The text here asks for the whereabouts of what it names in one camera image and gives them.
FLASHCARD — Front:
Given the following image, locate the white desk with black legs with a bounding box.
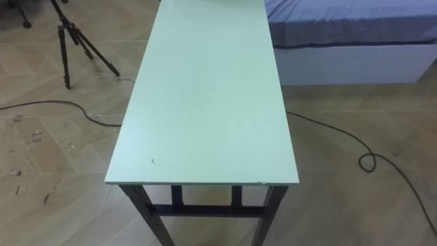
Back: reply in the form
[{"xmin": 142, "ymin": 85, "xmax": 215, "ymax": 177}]
[{"xmin": 104, "ymin": 0, "xmax": 300, "ymax": 246}]

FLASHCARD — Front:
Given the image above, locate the black camera tripod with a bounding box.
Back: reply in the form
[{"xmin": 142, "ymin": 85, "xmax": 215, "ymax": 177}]
[{"xmin": 49, "ymin": 0, "xmax": 122, "ymax": 90}]

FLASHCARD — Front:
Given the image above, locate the black floor cable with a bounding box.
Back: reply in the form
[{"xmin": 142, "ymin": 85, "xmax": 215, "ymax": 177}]
[{"xmin": 0, "ymin": 100, "xmax": 437, "ymax": 237}]

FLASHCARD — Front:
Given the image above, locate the grey bed with white base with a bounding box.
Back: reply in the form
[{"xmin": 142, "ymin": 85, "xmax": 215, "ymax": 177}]
[{"xmin": 264, "ymin": 0, "xmax": 437, "ymax": 87}]

